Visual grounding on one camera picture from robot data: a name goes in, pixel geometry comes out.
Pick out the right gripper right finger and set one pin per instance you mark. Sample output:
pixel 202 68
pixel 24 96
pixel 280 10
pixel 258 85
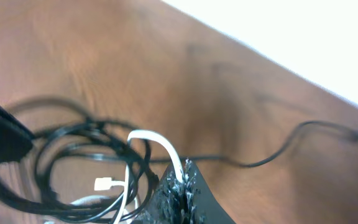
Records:
pixel 200 205

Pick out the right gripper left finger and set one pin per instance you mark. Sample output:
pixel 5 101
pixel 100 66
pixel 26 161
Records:
pixel 166 204

